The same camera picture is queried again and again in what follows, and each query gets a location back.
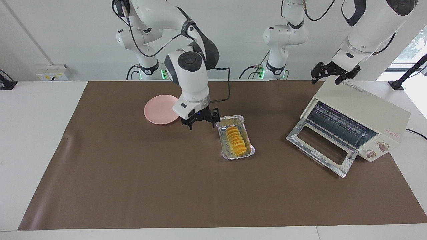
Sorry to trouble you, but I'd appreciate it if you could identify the black desk mount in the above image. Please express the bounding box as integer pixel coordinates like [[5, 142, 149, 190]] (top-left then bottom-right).
[[0, 69, 18, 91]]

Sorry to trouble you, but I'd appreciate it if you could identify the black oven power cord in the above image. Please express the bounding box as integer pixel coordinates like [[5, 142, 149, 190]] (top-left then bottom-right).
[[405, 128, 427, 140]]

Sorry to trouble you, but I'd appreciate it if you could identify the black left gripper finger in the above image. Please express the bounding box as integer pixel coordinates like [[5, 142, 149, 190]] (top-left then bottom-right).
[[335, 65, 361, 85], [311, 63, 327, 85]]

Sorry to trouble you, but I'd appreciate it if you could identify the pink round plate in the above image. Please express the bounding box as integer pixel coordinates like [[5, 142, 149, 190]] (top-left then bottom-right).
[[144, 95, 180, 125]]

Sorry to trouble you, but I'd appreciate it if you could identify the white wall socket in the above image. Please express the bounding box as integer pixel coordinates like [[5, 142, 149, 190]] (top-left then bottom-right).
[[36, 64, 69, 81]]

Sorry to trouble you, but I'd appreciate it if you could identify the white toaster oven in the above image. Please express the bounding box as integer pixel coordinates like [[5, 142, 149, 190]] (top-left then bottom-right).
[[300, 78, 411, 163]]

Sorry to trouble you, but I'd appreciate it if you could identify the aluminium foil tray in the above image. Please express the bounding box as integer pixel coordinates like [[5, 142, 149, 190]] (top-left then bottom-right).
[[215, 115, 256, 160]]

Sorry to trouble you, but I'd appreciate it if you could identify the sliced yellow bread loaf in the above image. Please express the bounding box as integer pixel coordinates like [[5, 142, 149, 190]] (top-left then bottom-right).
[[226, 126, 248, 155]]

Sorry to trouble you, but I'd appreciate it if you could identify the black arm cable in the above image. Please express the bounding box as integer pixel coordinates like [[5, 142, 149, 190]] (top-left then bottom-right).
[[281, 0, 337, 22], [115, 0, 231, 102]]

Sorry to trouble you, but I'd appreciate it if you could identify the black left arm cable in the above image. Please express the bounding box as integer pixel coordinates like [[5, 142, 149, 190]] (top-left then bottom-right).
[[281, 0, 337, 22]]

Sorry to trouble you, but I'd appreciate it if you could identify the glass oven door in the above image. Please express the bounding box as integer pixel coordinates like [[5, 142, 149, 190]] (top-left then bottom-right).
[[286, 117, 359, 178]]

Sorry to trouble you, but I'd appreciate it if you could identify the metal oven wire rack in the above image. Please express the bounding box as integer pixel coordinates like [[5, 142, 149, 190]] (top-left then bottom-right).
[[309, 101, 377, 149]]

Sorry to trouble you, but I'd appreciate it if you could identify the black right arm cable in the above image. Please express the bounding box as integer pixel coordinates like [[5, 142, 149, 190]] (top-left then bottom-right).
[[115, 0, 231, 102]]

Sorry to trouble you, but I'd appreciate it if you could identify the bright window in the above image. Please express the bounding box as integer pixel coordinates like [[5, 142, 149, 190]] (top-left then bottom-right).
[[390, 26, 427, 72]]

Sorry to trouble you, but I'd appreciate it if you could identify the black clamp stand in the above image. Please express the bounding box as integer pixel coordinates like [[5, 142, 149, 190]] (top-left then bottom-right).
[[389, 53, 427, 91]]

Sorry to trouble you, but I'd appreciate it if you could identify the brown table mat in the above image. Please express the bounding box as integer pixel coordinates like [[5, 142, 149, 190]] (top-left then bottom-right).
[[18, 80, 427, 230]]

